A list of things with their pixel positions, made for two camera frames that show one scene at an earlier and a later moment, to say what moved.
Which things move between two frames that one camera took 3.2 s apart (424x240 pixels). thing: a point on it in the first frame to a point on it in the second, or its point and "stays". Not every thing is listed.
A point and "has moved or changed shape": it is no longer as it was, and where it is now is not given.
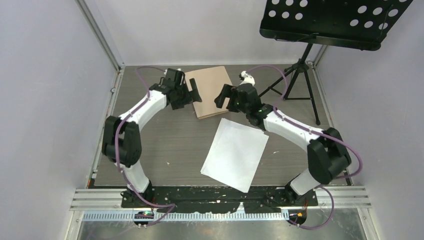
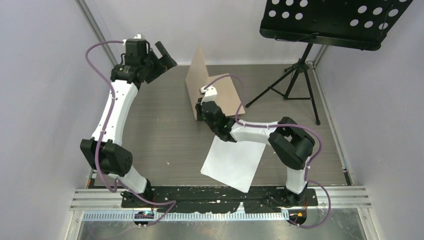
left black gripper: (189, 95) to (166, 60)
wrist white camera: (246, 78) to (210, 94)
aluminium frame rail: (107, 205) stays
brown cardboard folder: (209, 83) has moved or changed shape
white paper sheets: (235, 155) stays
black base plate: (210, 199) stays
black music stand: (361, 24) stays
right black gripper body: (235, 105) to (201, 117)
